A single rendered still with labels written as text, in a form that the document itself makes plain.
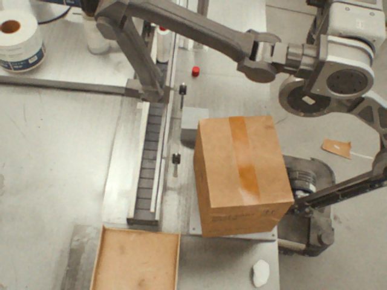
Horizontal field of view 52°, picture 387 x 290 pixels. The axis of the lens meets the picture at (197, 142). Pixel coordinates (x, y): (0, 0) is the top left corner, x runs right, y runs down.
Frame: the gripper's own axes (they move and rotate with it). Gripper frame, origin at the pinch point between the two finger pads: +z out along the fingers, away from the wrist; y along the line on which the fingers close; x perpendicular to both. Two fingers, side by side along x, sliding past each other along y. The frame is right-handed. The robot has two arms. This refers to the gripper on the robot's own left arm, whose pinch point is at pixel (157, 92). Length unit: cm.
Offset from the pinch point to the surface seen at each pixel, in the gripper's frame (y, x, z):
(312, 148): -96, 29, 96
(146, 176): 0.2, 28.8, -17.0
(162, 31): 0.4, -23.7, 5.2
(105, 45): 24.3, -16.6, 17.2
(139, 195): 1.6, 34.4, -21.6
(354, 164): -123, 35, 90
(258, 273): -39, 53, -35
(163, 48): -0.2, -17.7, 10.8
